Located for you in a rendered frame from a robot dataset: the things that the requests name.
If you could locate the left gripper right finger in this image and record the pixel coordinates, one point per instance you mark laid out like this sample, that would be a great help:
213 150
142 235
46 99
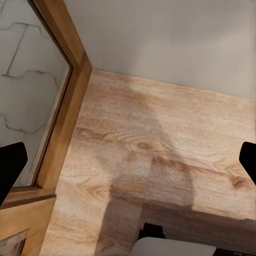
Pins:
247 158

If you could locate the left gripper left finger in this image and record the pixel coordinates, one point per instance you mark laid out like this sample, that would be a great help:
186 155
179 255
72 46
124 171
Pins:
13 158

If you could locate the door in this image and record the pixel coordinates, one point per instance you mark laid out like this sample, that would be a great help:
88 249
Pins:
44 73

